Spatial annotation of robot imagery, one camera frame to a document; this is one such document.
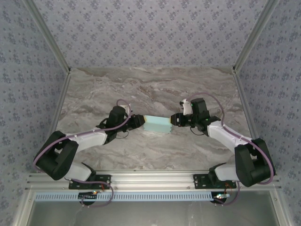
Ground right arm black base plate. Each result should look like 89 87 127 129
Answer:
192 173 237 190

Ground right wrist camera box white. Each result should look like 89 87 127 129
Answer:
179 99 194 116

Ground aluminium mounting rail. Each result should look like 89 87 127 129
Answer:
24 171 282 191

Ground aluminium table back rail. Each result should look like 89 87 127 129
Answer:
69 65 236 71

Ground aluminium table side rail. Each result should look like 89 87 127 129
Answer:
36 69 71 174
232 68 269 171

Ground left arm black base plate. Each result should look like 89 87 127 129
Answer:
68 174 111 190

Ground grey metal lower panel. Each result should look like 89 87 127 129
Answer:
13 188 293 226

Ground aluminium corner post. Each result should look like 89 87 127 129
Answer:
232 0 281 74
23 0 71 74

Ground light blue paper box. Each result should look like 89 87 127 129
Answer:
143 114 173 135

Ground light blue slotted cable duct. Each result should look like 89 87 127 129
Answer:
34 191 214 202

